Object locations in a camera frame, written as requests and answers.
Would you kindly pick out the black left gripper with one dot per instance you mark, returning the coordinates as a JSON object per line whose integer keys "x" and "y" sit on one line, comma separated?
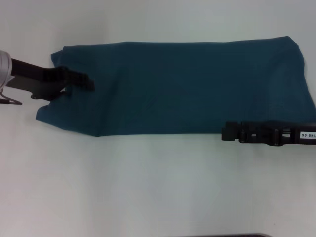
{"x": 34, "y": 79}

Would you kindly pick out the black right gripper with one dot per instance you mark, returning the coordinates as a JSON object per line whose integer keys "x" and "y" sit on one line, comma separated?
{"x": 300, "y": 135}

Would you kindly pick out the teal t-shirt with pink print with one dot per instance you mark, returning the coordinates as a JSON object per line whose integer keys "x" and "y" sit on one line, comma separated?
{"x": 172, "y": 86}

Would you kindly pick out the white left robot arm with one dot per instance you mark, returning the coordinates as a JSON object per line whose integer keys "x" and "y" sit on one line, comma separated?
{"x": 4, "y": 66}

